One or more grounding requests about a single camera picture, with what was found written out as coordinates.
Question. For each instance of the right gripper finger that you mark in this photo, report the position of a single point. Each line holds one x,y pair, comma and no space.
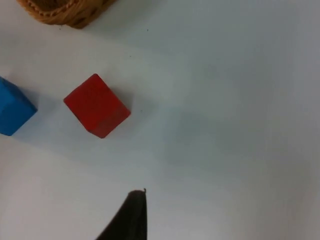
130,220

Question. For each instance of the red cube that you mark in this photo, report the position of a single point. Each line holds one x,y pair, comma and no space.
96,105

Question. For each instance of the blue cube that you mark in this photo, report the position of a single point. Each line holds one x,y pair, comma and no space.
13,107

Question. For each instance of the pale brown wicker basket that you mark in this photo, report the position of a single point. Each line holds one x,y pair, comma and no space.
67,11

